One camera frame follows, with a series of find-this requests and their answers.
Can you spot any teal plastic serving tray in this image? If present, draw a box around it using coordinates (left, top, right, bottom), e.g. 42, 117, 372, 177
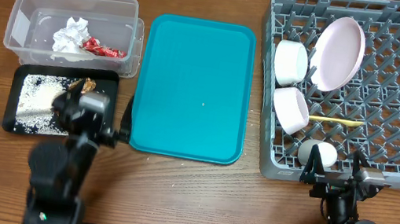
130, 14, 257, 165

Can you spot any pale green bowl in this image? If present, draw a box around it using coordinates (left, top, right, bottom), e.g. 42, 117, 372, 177
273, 40, 309, 86

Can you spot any clear plastic waste bin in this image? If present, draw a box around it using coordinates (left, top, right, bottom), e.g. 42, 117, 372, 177
3, 0, 145, 79

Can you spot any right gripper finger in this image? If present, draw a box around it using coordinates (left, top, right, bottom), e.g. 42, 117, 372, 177
299, 145, 325, 183
352, 150, 369, 181

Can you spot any black plastic tray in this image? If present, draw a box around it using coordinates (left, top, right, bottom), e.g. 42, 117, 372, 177
2, 64, 119, 138

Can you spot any pink bowl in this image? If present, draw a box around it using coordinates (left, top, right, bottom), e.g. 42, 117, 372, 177
273, 87, 310, 135

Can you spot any grey dishwasher rack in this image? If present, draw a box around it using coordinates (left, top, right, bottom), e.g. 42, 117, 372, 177
259, 0, 400, 189

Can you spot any red snack wrapper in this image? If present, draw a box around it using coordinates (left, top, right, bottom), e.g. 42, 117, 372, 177
81, 37, 127, 59

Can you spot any brown food chunk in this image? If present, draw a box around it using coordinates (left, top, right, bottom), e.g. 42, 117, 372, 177
68, 78, 96, 94

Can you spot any yellow plastic spoon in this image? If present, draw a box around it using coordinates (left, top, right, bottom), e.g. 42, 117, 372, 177
309, 115, 364, 127

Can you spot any foil wrapper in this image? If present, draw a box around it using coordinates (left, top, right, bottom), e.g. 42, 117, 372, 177
52, 17, 90, 54

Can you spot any white cup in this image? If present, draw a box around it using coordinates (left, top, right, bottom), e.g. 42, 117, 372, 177
297, 139, 338, 167

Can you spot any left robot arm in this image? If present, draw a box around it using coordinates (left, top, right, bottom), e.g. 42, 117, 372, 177
22, 89, 133, 224

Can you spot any large white plate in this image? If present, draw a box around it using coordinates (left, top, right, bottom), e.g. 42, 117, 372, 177
310, 17, 366, 92

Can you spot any spilled white rice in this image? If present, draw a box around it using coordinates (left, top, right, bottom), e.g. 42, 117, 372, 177
13, 74, 73, 136

